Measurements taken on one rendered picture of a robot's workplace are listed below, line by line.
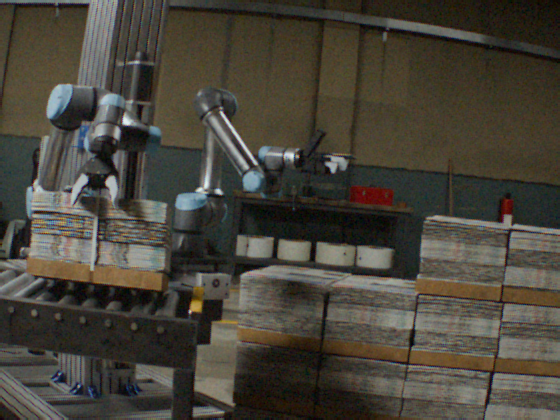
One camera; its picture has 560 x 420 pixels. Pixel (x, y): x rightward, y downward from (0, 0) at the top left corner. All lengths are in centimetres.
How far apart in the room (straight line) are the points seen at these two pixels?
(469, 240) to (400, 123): 694
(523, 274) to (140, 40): 168
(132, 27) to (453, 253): 148
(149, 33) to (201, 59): 610
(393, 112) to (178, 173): 242
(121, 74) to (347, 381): 141
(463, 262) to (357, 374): 50
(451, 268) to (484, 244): 13
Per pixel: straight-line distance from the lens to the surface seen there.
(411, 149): 959
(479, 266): 269
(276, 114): 940
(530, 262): 268
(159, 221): 220
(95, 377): 336
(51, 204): 225
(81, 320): 207
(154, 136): 243
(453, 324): 272
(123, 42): 327
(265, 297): 284
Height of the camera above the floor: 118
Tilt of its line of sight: 3 degrees down
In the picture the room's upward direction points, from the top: 5 degrees clockwise
